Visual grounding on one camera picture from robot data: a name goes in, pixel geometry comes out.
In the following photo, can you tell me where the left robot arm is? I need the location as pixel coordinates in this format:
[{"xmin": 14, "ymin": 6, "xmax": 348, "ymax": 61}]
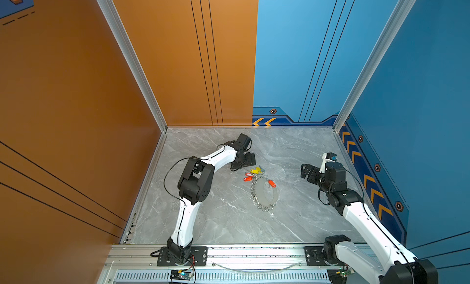
[{"xmin": 166, "ymin": 133, "xmax": 256, "ymax": 264}]

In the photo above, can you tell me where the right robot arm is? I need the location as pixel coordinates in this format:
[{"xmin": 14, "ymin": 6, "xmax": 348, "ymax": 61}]
[{"xmin": 301, "ymin": 159, "xmax": 439, "ymax": 284}]

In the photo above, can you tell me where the yellow plastic key fob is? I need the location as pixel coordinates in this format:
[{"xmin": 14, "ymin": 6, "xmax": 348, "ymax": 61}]
[{"xmin": 250, "ymin": 167, "xmax": 263, "ymax": 174}]

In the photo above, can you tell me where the red capped key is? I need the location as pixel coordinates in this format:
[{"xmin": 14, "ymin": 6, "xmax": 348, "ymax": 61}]
[{"xmin": 244, "ymin": 173, "xmax": 253, "ymax": 182}]

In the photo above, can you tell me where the green circuit board right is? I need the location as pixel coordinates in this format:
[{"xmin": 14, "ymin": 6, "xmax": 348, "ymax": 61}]
[{"xmin": 327, "ymin": 269, "xmax": 355, "ymax": 284}]

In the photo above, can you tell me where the green circuit board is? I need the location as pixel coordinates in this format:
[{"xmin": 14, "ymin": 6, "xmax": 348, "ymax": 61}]
[
  {"xmin": 170, "ymin": 269, "xmax": 195, "ymax": 284},
  {"xmin": 327, "ymin": 269, "xmax": 355, "ymax": 284}
]

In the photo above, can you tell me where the green circuit board left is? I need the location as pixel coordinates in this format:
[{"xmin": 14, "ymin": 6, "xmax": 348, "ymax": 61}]
[{"xmin": 170, "ymin": 269, "xmax": 195, "ymax": 284}]

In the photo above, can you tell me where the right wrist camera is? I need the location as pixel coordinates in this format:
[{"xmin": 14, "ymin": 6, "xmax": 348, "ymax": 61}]
[{"xmin": 319, "ymin": 152, "xmax": 337, "ymax": 174}]

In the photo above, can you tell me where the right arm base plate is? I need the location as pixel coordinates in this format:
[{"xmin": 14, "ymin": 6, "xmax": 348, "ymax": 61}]
[{"xmin": 304, "ymin": 246, "xmax": 329, "ymax": 266}]

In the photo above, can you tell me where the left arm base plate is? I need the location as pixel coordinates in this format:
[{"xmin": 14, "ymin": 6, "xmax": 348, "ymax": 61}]
[{"xmin": 157, "ymin": 246, "xmax": 208, "ymax": 267}]

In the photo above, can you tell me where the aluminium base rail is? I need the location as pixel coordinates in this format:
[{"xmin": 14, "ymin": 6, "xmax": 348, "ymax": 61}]
[{"xmin": 98, "ymin": 243, "xmax": 376, "ymax": 284}]

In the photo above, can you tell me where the aluminium corner post right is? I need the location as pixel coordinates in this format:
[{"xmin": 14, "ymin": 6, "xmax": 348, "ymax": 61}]
[{"xmin": 332, "ymin": 0, "xmax": 417, "ymax": 133}]

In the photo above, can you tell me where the aluminium corner post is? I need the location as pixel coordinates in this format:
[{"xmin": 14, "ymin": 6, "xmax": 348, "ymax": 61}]
[
  {"xmin": 332, "ymin": 0, "xmax": 417, "ymax": 133},
  {"xmin": 96, "ymin": 0, "xmax": 168, "ymax": 133}
]

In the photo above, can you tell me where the aluminium corner post left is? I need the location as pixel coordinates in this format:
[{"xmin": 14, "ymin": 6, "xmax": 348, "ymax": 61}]
[{"xmin": 96, "ymin": 0, "xmax": 168, "ymax": 133}]

